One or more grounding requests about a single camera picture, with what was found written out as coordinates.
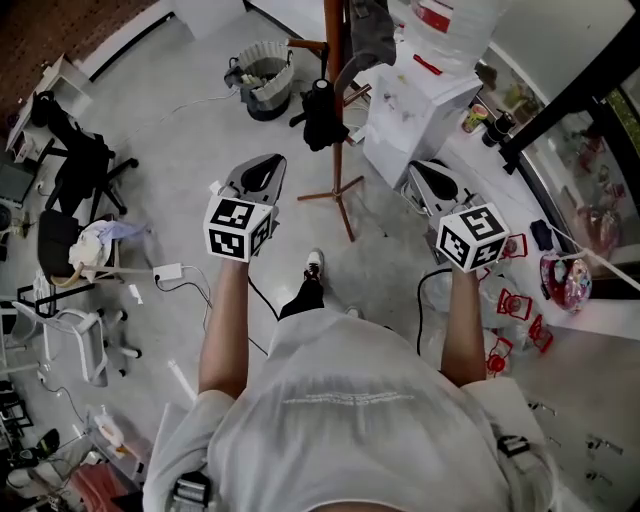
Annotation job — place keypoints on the person's white shirt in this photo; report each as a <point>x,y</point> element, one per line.
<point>350,425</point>

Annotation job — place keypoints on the colourful patterned bag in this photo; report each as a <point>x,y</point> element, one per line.
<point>565,282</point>

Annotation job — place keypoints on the dark small cloth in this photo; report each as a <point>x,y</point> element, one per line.
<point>542,234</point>

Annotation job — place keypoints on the black chair with armrests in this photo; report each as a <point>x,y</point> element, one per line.
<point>55,240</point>

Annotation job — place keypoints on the brown wooden coat stand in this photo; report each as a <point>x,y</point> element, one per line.
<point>334,30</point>

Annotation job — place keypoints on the white power adapter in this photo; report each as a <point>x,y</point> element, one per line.
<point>167,273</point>

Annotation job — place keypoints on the black window frame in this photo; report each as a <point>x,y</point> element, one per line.
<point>565,102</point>

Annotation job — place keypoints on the colourful paper cup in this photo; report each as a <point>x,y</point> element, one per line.
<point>474,119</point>

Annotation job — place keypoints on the white office chair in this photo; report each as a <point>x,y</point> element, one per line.
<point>82,340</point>

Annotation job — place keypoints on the red flat tool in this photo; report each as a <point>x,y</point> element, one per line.
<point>427,65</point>

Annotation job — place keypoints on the person's white shoe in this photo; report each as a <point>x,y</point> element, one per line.
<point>315,260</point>

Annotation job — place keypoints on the white desk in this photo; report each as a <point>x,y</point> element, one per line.
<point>60,82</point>

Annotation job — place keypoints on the grey fabric basket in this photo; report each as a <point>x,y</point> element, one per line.
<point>265,75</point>

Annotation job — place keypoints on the grey hanging cloth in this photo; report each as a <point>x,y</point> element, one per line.
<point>371,35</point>

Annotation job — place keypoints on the black office chair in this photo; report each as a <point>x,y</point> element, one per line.
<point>80,155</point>

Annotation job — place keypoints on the black tumbler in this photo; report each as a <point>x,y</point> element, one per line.
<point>497,129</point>

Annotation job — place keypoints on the black umbrella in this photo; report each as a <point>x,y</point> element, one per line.
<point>320,117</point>

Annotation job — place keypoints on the person's left forearm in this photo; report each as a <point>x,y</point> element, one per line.
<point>225,325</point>

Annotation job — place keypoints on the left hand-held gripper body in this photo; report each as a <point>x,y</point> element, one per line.
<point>235,220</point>

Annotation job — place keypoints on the white cabinet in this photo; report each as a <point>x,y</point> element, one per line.
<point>415,120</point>

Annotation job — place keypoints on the person's black trouser leg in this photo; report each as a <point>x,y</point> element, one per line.
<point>304,297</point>

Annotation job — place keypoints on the pile of pale clothes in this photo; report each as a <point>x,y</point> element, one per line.
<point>97,242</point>

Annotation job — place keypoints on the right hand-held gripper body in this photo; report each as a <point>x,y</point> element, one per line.
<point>475,235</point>

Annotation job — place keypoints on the person's right forearm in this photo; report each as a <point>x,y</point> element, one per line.
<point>462,325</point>

